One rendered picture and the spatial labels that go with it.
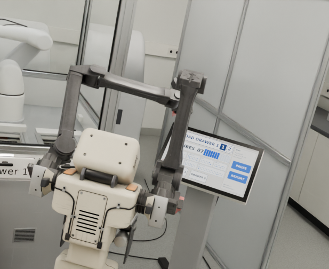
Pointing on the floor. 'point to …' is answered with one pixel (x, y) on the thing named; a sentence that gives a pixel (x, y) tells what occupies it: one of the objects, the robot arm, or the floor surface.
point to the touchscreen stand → (192, 229)
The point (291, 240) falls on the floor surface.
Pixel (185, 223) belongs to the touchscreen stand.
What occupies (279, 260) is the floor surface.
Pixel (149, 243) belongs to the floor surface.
